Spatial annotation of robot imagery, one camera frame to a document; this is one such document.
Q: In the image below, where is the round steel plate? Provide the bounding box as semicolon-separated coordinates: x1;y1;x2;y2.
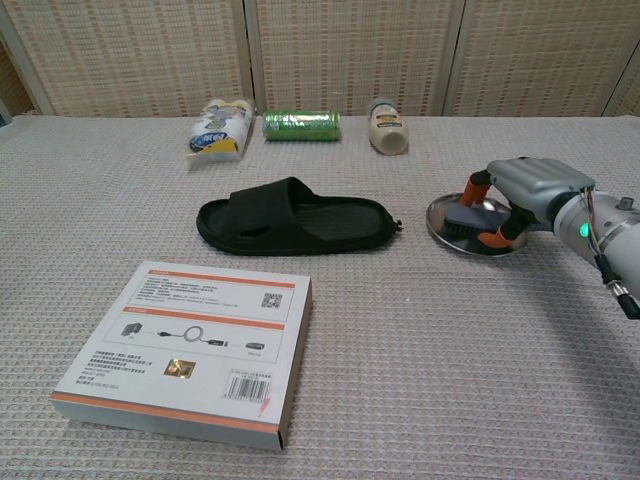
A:
424;191;539;258

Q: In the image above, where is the white roll pack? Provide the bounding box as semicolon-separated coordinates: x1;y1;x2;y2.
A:
184;96;255;164

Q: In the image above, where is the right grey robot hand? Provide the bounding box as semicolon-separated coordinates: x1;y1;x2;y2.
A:
459;156;596;251

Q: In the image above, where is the green wrapped roll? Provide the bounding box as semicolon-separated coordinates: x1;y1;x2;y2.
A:
262;108;342;143

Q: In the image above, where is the dark blue brush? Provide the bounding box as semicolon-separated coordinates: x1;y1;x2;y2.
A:
441;201;512;240

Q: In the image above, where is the cream mayonnaise bottle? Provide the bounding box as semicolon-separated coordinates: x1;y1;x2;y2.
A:
366;96;411;156

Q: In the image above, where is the bamboo folding screen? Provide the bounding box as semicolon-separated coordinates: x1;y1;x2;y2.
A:
0;0;640;119

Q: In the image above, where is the white orange product box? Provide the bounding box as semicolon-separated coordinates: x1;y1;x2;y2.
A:
50;260;314;452

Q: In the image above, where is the black rubber slipper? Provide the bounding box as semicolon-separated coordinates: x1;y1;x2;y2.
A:
196;176;405;258

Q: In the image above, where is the beige woven tablecloth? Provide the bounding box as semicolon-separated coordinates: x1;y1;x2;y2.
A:
0;113;640;480

